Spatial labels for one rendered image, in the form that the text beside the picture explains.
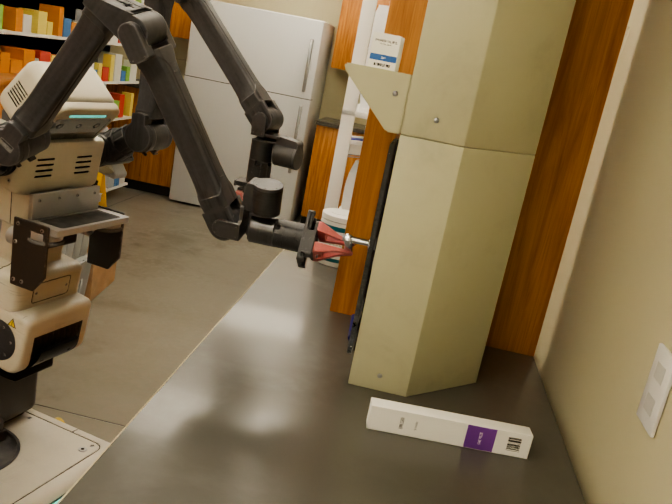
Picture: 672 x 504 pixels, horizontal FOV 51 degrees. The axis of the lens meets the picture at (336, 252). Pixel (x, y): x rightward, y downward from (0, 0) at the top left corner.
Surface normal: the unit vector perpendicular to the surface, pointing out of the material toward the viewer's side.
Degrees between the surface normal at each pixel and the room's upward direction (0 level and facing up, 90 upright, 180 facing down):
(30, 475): 0
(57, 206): 90
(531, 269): 90
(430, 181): 90
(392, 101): 90
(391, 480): 0
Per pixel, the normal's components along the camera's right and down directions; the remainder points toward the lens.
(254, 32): -0.14, 0.24
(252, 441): 0.18, -0.95
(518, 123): 0.59, 0.32
